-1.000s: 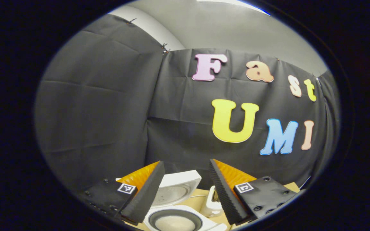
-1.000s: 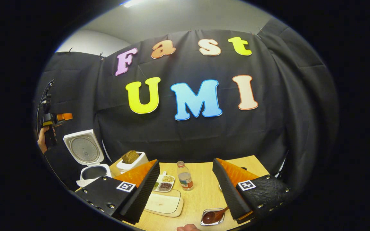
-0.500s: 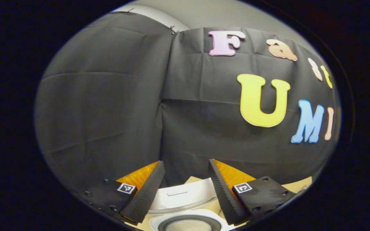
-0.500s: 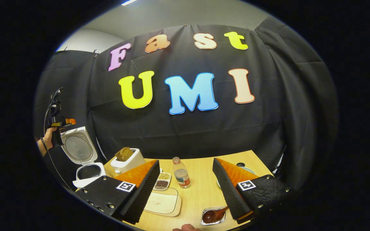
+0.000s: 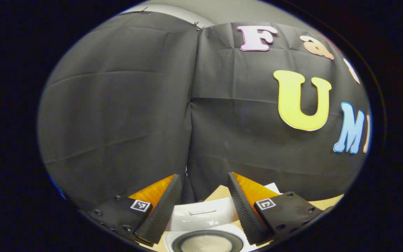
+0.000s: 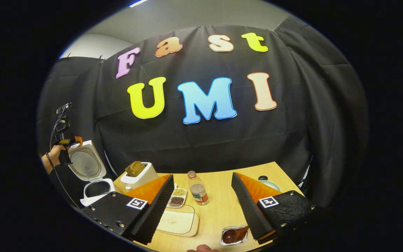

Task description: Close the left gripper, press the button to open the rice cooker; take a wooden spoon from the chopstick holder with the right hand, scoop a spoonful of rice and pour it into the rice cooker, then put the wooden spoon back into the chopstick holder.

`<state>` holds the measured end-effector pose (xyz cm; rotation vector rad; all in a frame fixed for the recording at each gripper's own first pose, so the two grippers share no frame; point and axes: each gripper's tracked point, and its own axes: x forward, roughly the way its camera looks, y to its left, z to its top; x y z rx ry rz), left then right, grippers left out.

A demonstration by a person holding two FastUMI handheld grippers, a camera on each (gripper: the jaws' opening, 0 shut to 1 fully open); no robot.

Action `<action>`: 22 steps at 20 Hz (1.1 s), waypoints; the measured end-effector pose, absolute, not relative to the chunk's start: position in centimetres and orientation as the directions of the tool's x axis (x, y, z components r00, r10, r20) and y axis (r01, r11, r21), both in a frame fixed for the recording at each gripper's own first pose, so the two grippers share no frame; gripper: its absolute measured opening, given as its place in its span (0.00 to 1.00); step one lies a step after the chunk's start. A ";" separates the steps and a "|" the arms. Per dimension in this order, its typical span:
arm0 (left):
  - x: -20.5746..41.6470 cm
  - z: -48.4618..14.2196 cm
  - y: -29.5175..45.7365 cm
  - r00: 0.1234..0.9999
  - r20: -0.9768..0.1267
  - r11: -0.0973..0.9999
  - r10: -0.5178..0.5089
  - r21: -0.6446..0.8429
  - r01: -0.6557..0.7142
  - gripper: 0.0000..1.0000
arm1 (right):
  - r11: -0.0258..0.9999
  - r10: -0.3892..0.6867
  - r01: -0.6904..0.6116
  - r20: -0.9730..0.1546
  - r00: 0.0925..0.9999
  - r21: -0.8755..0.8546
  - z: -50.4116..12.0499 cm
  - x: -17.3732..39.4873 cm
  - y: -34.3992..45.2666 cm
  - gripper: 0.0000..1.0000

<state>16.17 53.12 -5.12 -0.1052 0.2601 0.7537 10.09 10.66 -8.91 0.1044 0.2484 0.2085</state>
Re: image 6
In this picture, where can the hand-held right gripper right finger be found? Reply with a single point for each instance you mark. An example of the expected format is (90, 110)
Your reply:
(248, 210)

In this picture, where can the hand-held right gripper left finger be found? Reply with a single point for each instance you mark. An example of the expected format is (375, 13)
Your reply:
(157, 213)

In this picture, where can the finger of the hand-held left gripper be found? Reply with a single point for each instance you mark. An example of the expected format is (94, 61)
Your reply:
(77, 140)

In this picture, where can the white rice cooker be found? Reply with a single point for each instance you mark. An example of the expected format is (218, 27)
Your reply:
(84, 162)

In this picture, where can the brown wooden spoon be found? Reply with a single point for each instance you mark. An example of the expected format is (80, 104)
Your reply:
(231, 236)

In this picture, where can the white divided dish of beans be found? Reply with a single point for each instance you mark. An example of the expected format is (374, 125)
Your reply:
(177, 197)

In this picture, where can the light green plate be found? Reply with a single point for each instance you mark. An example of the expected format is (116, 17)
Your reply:
(269, 183)

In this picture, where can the white toaster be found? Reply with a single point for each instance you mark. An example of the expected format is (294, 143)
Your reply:
(142, 180)

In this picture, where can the clear plastic bottle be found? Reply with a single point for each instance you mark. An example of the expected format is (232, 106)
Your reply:
(198, 192)

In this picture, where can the brown bread slice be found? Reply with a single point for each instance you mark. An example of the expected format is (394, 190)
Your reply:
(135, 168)

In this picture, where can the black backdrop cloth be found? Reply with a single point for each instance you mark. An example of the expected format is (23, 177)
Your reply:
(205, 143)

